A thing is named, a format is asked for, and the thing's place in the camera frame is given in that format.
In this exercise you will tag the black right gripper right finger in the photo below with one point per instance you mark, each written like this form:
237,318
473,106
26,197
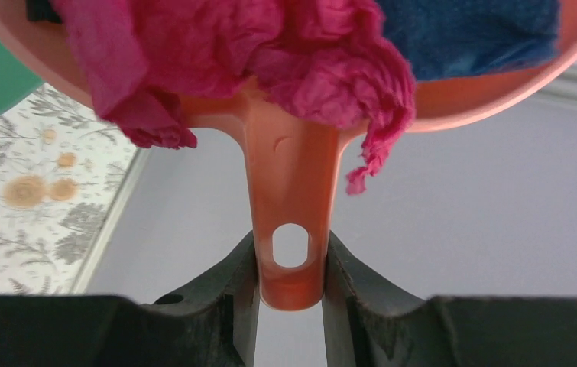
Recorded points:
369,321

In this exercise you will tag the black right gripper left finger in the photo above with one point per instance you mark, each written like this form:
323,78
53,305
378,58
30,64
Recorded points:
210,321

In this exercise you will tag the pink dustpan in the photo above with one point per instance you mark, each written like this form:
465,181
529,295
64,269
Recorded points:
292,165

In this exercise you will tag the small blue paper ball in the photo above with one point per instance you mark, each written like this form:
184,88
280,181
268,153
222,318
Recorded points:
447,39

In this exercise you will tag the magenta paper scrap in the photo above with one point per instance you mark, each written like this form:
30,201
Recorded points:
324,61

